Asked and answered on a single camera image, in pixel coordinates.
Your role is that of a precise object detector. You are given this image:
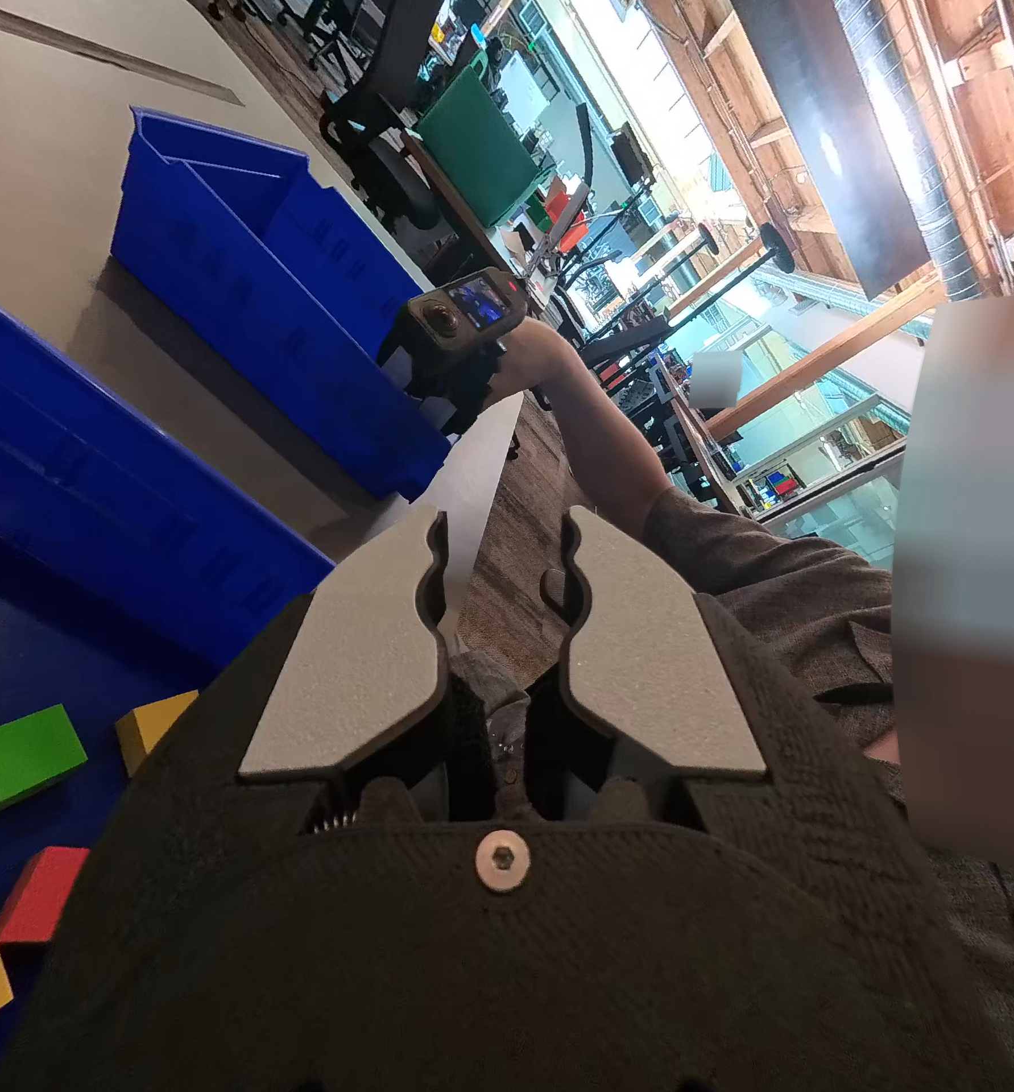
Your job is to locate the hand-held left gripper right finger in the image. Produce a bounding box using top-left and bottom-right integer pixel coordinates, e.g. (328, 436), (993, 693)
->
(524, 507), (769, 824)

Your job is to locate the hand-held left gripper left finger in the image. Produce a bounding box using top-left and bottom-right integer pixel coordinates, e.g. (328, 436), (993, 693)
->
(238, 509), (501, 824)

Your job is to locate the blue plastic bin with cubes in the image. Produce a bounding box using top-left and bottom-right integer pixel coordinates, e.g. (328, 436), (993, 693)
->
(110, 105), (454, 503)

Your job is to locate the green wooden cube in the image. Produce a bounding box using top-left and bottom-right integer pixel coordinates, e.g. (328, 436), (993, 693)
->
(0, 704), (88, 818)

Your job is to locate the red wooden cube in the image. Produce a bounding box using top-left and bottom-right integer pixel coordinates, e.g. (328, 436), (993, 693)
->
(0, 846), (90, 944)

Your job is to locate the person's right forearm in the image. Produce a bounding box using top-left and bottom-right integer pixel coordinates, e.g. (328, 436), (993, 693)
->
(541, 341), (674, 539)

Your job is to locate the person's right hand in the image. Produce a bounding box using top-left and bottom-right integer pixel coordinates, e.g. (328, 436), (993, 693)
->
(491, 320), (578, 402)

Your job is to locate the green mat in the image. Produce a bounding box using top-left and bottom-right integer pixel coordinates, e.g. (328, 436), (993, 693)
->
(415, 67), (544, 227)

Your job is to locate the black office chair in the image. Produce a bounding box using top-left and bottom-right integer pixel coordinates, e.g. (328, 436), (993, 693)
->
(319, 0), (450, 231)

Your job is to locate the black ceiling panel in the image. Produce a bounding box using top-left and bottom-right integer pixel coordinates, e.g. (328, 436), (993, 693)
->
(732, 0), (934, 300)

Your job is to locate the spiral silver ceiling duct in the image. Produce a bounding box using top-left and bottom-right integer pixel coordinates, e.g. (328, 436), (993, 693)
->
(831, 0), (986, 300)

